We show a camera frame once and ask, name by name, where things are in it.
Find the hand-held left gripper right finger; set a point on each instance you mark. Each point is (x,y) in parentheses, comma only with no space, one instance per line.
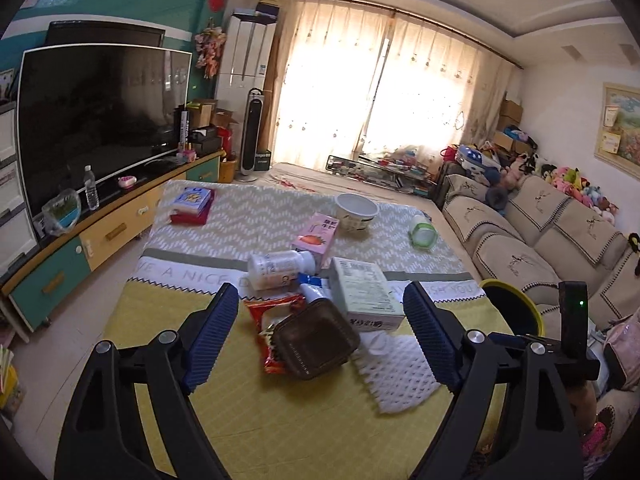
(425,330)

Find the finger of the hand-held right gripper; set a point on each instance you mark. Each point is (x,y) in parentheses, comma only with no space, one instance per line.
(505,339)

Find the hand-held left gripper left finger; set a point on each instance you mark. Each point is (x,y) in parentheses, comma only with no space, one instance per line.
(215,330)

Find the yellow rimmed dark bin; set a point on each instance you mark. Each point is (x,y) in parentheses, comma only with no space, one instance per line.
(505,305)

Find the white foam net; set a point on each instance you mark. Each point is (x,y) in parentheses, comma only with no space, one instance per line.
(400,375)

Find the red snack packet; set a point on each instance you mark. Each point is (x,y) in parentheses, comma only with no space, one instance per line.
(265,317)

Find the green and white box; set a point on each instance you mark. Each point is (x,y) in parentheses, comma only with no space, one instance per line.
(362,290)

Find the white plastic bottle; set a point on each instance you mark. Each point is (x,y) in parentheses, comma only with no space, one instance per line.
(277,270)

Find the green lidded clear container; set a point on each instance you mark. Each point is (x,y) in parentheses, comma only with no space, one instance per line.
(422,235)

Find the brown plastic tray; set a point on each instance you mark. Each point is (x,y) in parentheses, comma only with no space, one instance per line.
(315,342)

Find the white tube with blue cap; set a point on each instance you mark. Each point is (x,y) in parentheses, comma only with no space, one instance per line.
(320,292)

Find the person's right hand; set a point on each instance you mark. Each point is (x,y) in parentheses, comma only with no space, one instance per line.
(584,407)

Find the beige sofa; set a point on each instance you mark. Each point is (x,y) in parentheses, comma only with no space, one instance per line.
(540,240)

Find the yellow and grey printed tablecloth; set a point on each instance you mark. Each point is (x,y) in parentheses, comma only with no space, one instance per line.
(260,425)

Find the blue and red book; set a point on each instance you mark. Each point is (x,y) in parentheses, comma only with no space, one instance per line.
(190,202)

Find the white paper bowl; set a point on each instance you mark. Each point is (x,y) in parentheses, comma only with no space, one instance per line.
(356,217)

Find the pink carton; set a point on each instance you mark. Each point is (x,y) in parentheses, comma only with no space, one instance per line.
(315,237)

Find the pile of plush toys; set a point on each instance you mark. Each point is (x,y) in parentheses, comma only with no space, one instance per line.
(580,187)

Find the green and yellow television cabinet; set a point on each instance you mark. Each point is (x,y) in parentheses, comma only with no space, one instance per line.
(115,232)

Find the dark neck pillow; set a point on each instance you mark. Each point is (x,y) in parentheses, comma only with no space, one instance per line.
(496,196)

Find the wicker basket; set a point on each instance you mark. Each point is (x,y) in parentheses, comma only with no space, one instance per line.
(228,170)

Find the cluttered glass coffee table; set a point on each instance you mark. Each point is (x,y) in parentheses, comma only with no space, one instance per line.
(385,170)

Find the small pink dish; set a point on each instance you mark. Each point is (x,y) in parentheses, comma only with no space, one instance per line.
(127,181)

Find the blue starred suitcase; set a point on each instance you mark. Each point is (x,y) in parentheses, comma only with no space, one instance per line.
(470,156)

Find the clear water bottle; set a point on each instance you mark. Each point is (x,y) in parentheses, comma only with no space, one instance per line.
(91,190)

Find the clear plastic bag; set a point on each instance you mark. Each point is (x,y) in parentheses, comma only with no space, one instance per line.
(62,212)

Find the black and white tower fan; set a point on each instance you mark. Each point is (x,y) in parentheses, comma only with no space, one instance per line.
(251,135)

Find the stack of cardboard boxes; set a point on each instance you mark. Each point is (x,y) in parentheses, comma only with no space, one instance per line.
(512,125)

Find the colourful paper stack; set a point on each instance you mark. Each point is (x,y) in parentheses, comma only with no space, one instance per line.
(10,380)

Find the open cardboard box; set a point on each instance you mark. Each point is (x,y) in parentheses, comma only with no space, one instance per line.
(224,119)

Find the sheer cream curtains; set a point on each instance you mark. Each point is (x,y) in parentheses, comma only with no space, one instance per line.
(400,95)

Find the large curved television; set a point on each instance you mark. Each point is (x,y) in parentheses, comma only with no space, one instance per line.
(95,120)

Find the white plastic drawer unit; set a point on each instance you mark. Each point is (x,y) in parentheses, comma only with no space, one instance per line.
(10,180)

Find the white refrigerator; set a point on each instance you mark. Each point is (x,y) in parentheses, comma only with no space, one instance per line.
(245,60)

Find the artificial flower bunch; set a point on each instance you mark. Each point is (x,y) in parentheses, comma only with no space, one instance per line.
(207,52)

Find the black flat monitor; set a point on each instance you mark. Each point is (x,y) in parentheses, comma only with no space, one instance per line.
(105,35)

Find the box atop air conditioner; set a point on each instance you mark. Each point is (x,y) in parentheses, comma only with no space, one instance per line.
(257,10)

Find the framed wall picture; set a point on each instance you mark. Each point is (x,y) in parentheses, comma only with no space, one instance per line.
(622,132)

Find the red round wall ornament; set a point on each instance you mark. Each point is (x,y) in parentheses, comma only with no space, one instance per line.
(217,0)

